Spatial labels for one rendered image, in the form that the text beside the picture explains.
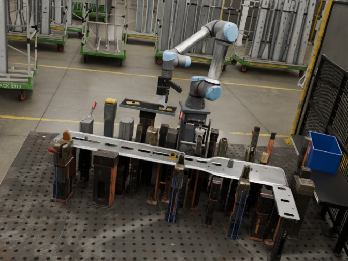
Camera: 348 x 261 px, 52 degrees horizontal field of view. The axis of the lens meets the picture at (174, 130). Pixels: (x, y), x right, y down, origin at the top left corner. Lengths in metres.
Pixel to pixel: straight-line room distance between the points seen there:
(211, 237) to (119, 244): 0.50
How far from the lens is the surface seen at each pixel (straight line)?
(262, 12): 9.85
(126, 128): 2.21
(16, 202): 2.20
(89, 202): 2.16
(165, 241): 1.94
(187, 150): 2.27
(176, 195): 1.97
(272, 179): 2.09
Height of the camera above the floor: 1.95
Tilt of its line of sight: 23 degrees down
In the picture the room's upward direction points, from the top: 8 degrees clockwise
